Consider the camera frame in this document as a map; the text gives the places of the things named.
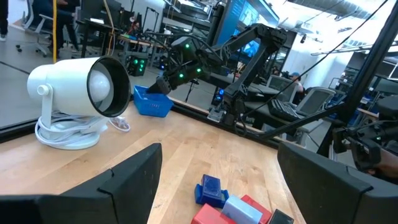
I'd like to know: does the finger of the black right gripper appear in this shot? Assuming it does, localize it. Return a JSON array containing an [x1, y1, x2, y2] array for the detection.
[[146, 76, 172, 96]]

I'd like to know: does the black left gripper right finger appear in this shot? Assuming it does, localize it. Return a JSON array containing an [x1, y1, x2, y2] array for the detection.
[[277, 142, 398, 224]]

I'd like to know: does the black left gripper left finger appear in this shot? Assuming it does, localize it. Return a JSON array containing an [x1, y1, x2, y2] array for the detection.
[[0, 142, 163, 224]]

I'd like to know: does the black rectangular box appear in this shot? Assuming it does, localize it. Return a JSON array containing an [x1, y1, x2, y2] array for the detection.
[[269, 208, 295, 224]]

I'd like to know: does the lavender rectangular box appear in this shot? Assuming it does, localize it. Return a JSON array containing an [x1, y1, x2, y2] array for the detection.
[[221, 195, 264, 224]]

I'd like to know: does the red rectangular box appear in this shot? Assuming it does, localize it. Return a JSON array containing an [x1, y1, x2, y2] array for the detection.
[[241, 194, 273, 224], [191, 203, 237, 224]]

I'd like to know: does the dark blue charger block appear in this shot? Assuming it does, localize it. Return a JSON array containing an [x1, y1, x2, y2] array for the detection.
[[195, 174, 230, 208]]

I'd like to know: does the black office desk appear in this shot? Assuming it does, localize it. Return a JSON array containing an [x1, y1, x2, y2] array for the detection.
[[76, 17, 121, 58]]

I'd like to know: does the grey office chair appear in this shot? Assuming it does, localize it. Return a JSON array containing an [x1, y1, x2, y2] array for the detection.
[[295, 86, 337, 147]]

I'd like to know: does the white office chair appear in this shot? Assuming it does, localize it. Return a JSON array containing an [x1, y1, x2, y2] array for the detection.
[[15, 0, 54, 57]]

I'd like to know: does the computer tower with blue lights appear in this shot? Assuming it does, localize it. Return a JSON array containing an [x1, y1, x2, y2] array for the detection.
[[157, 56, 170, 72]]

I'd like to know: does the blue plastic basket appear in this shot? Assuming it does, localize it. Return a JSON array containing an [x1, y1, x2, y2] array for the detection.
[[132, 84, 174, 118]]

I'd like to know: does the computer tower with green lights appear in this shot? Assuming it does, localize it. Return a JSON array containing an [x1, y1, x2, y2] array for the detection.
[[127, 55, 149, 77]]

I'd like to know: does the black computer tower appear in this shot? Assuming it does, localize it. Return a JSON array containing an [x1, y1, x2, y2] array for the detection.
[[211, 86, 226, 106]]

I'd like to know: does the wooden top workbench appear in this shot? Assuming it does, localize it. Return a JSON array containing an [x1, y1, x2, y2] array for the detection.
[[118, 34, 172, 68]]

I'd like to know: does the person's hand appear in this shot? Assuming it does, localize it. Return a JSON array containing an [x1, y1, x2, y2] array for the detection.
[[366, 148, 398, 179]]

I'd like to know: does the large monitor with blue screen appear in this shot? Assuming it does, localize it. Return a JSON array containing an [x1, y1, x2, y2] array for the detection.
[[214, 0, 280, 58]]

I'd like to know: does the wooden top table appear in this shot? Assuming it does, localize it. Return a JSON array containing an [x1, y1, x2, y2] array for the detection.
[[356, 107, 380, 119]]

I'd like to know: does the white spot lamp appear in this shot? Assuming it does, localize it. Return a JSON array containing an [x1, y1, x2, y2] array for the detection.
[[27, 55, 132, 150]]

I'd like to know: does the black keyboard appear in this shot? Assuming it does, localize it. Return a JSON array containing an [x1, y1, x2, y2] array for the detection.
[[267, 98, 302, 123]]

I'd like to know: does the person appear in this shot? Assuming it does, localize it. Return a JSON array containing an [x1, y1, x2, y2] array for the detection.
[[287, 71, 307, 105], [32, 0, 80, 52], [0, 0, 9, 42]]

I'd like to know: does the silver metal bracket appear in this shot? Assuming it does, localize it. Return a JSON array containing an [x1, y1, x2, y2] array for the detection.
[[206, 107, 226, 123]]

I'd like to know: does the black leader arm handle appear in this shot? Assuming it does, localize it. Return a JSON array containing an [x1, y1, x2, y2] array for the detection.
[[331, 95, 398, 170]]

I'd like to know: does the white lamp power cable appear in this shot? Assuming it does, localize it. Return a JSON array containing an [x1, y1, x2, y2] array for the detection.
[[34, 113, 131, 147]]

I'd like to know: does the black table frame rail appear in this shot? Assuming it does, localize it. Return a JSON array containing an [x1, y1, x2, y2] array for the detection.
[[0, 98, 299, 150]]

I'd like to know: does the thick yellow hanging cable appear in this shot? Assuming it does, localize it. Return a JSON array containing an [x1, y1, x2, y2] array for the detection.
[[52, 0, 58, 64]]

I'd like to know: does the black diagonal frame strut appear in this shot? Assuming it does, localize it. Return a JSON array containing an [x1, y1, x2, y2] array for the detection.
[[317, 2, 398, 156]]

